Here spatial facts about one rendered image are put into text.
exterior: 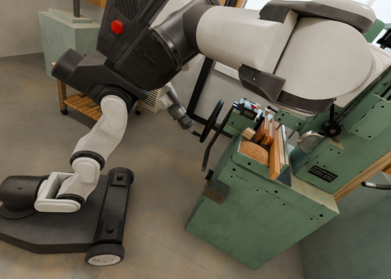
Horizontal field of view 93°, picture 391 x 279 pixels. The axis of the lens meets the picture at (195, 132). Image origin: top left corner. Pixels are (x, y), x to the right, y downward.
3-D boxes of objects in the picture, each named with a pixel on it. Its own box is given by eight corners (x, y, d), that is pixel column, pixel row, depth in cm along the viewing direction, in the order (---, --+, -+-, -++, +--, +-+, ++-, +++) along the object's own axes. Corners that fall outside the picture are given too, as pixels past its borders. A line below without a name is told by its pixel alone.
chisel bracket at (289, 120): (272, 117, 103) (280, 104, 98) (295, 128, 101) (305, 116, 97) (272, 122, 97) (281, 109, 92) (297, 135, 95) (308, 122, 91)
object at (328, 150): (307, 151, 90) (324, 133, 84) (320, 158, 90) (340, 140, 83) (310, 163, 83) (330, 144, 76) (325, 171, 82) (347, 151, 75)
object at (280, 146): (273, 115, 129) (277, 109, 126) (276, 116, 129) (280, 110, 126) (273, 170, 80) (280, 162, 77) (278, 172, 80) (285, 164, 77)
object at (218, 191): (205, 184, 109) (210, 175, 104) (224, 194, 108) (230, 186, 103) (201, 195, 102) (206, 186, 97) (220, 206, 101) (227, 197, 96)
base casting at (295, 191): (236, 130, 135) (242, 120, 130) (310, 167, 129) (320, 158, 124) (223, 168, 98) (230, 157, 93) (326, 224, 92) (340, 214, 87)
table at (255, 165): (234, 105, 136) (238, 98, 132) (273, 124, 133) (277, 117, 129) (212, 150, 86) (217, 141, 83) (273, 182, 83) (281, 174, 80)
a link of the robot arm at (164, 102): (166, 118, 108) (153, 103, 106) (177, 109, 114) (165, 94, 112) (176, 112, 99) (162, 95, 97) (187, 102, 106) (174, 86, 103)
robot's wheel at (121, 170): (132, 188, 151) (106, 188, 145) (133, 183, 154) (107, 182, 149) (134, 172, 139) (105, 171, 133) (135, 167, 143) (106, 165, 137)
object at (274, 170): (270, 122, 119) (273, 117, 117) (273, 123, 119) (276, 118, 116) (269, 178, 75) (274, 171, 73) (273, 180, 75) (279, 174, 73)
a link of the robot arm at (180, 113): (179, 132, 115) (167, 117, 113) (190, 122, 118) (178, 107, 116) (185, 131, 103) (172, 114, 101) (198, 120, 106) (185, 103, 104)
